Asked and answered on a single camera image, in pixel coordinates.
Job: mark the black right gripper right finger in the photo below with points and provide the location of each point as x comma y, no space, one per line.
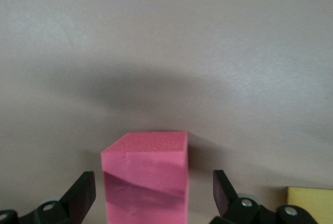
226,198

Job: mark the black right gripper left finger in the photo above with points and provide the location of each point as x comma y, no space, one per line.
78,195

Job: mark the red foam cube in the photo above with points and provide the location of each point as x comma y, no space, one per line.
145,177

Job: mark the yellow foam cube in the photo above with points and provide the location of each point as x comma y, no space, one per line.
312,198

